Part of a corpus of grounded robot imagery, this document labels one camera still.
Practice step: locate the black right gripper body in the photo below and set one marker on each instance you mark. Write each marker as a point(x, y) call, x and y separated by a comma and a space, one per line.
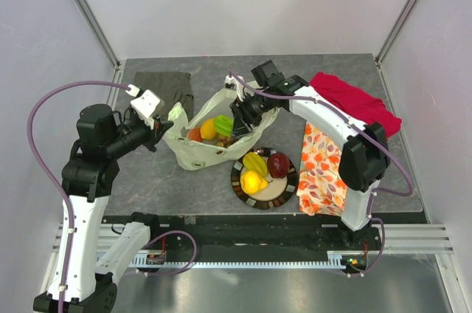
point(254, 107)

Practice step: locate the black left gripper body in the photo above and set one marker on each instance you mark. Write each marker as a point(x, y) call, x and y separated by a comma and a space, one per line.
point(143, 133)

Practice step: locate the green fake starfruit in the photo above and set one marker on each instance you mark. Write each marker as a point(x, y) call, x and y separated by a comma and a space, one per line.
point(223, 125)

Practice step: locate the yellow orange fake mango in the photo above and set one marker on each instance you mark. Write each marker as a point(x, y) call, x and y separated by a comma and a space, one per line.
point(207, 130)

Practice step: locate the yellow fake starfruit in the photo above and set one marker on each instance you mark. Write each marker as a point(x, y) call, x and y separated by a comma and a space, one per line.
point(254, 162)

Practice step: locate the pale green plastic bag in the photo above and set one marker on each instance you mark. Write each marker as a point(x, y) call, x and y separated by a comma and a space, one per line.
point(192, 155)

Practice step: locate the dark red fake apple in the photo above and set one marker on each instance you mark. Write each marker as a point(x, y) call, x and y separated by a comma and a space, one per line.
point(278, 165)

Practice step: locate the yellow fake pear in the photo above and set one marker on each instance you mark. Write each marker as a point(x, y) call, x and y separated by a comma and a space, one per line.
point(251, 182)

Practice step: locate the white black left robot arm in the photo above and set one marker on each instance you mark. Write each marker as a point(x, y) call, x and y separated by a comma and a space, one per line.
point(83, 282)

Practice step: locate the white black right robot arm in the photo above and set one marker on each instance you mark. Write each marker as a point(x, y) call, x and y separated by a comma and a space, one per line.
point(363, 147)

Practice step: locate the brown fake walnuts cluster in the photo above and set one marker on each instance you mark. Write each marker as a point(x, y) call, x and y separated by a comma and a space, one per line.
point(223, 141)

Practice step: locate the fake watermelon slice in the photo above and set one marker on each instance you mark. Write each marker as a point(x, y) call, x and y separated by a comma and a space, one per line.
point(194, 134)

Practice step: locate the dark olive cloth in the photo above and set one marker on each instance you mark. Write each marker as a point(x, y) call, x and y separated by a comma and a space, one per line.
point(171, 87)

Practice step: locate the cream plate with dark rim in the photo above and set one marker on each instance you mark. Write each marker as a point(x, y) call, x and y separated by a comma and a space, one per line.
point(276, 194)

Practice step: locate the orange floral cloth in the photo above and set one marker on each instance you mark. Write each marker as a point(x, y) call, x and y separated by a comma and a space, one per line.
point(320, 189)

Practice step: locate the red cloth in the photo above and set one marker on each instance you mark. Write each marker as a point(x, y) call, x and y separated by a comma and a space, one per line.
point(355, 102)

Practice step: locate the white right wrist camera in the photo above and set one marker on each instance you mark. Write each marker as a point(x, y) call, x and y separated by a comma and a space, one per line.
point(242, 88)

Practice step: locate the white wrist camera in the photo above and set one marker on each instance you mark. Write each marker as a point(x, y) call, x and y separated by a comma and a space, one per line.
point(242, 88)
point(147, 107)

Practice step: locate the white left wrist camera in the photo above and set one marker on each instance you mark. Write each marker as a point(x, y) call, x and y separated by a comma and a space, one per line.
point(147, 107)

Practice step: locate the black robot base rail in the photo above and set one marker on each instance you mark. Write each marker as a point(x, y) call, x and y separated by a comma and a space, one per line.
point(269, 235)

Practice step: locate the left aluminium frame post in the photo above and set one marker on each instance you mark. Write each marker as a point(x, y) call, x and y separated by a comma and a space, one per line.
point(91, 20)

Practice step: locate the aluminium frame post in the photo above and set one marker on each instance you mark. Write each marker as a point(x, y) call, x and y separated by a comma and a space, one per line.
point(91, 20)
point(399, 24)

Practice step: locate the grey slotted cable duct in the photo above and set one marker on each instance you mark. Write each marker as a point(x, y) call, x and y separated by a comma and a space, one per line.
point(243, 260)

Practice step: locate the right aluminium frame post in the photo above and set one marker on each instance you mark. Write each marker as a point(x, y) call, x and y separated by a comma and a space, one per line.
point(399, 24)

